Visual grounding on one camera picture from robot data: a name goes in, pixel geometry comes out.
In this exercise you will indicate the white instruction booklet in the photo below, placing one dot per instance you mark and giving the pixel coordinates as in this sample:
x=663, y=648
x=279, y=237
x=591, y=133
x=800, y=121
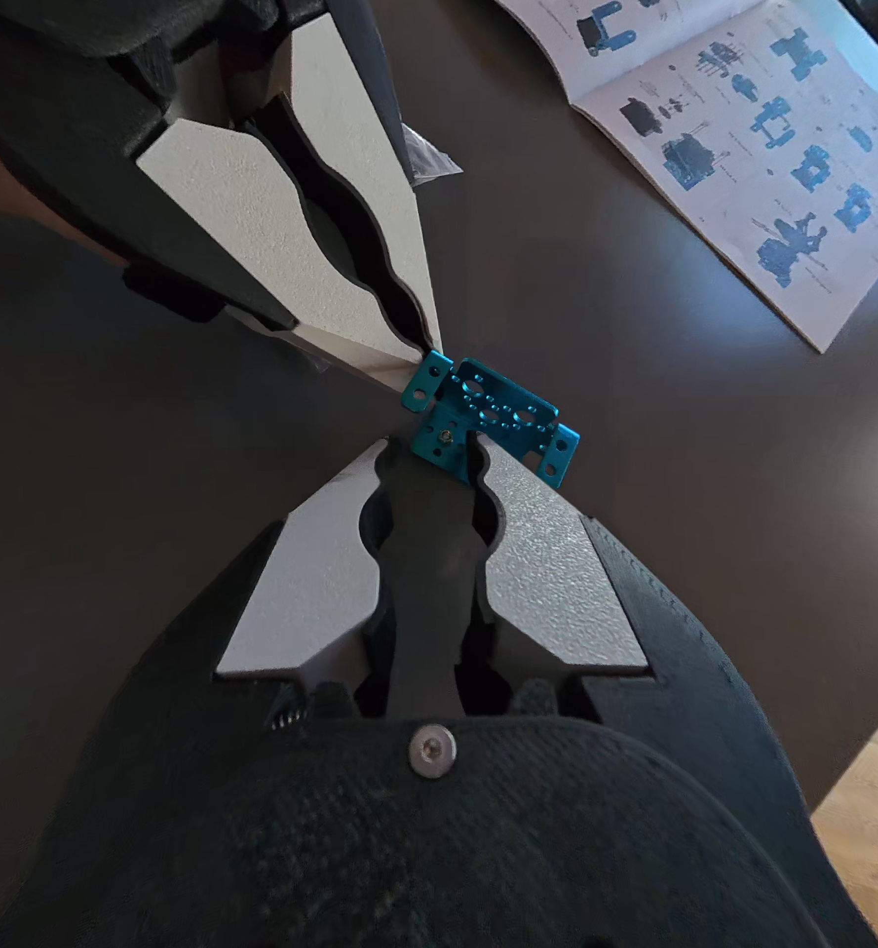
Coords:
x=609, y=74

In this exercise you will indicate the blue metal bracket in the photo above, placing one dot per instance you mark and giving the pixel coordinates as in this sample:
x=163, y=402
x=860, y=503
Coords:
x=431, y=448

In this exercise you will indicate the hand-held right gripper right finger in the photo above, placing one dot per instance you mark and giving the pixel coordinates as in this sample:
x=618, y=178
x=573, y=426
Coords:
x=557, y=585

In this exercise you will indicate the clear plastic screw bag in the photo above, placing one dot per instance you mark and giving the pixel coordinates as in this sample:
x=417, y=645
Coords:
x=428, y=159

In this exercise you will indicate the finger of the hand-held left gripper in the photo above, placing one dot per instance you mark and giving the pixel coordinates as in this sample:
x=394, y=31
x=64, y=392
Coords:
x=357, y=163
x=246, y=222

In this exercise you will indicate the person's left hand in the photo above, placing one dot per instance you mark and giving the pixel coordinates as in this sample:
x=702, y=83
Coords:
x=9, y=178

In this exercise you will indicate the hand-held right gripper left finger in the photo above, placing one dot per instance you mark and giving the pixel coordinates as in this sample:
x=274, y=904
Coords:
x=305, y=592

